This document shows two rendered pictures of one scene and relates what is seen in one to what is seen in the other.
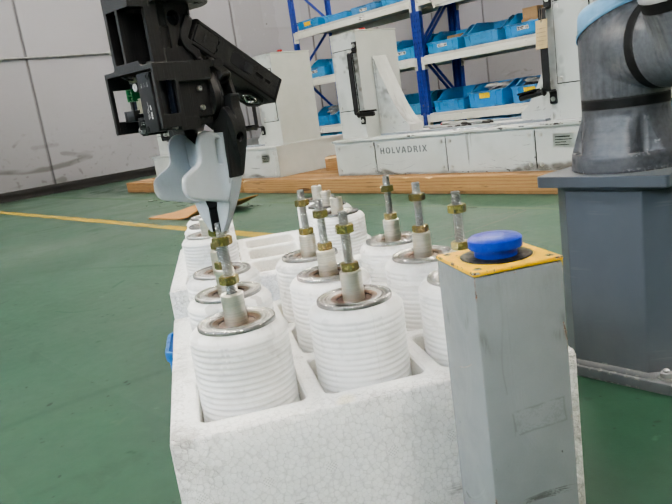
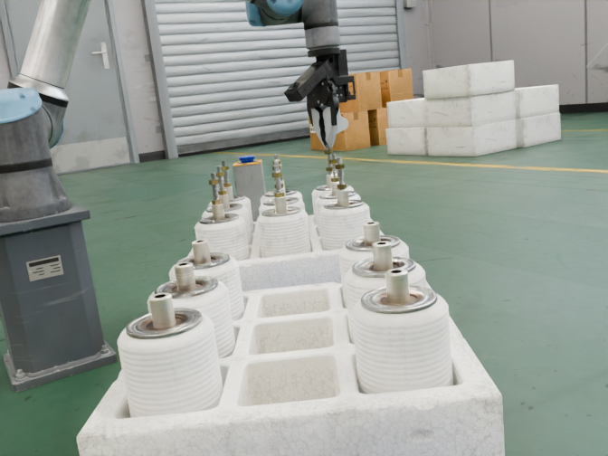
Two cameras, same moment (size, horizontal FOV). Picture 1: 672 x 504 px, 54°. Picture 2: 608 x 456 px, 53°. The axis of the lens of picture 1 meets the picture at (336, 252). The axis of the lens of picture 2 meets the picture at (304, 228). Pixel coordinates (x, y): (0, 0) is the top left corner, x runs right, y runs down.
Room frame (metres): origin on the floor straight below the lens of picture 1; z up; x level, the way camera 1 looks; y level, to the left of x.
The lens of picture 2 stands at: (1.98, 0.27, 0.46)
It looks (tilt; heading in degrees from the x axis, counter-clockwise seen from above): 12 degrees down; 190
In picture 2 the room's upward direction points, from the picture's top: 6 degrees counter-clockwise
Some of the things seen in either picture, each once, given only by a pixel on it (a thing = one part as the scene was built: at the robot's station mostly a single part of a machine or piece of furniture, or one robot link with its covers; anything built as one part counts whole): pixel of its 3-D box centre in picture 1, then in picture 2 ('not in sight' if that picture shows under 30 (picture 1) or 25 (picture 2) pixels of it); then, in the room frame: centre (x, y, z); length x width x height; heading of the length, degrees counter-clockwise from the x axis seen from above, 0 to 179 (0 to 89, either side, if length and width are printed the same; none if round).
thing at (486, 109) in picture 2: not in sight; (470, 109); (-2.07, 0.69, 0.27); 0.39 x 0.39 x 0.18; 41
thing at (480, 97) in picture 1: (500, 92); not in sight; (6.12, -1.67, 0.36); 0.50 x 0.38 x 0.21; 130
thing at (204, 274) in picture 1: (222, 271); (343, 204); (0.85, 0.15, 0.25); 0.08 x 0.08 x 0.01
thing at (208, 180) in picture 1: (208, 184); (327, 126); (0.59, 0.10, 0.39); 0.06 x 0.03 x 0.09; 138
